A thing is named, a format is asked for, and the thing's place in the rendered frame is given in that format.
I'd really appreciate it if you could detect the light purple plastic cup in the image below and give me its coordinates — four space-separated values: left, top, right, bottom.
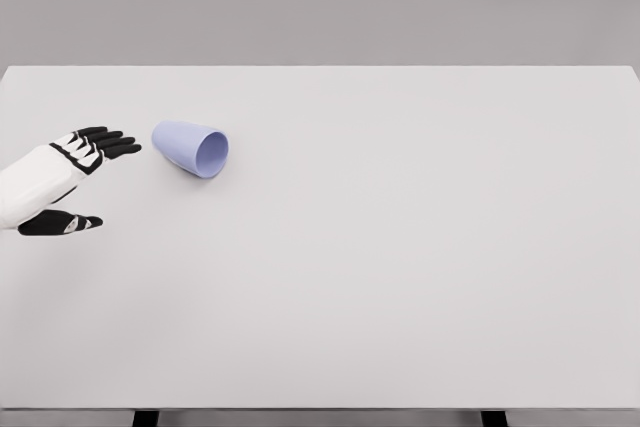
151 119 230 180

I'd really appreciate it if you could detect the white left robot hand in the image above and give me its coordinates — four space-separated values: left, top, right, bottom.
0 125 143 238

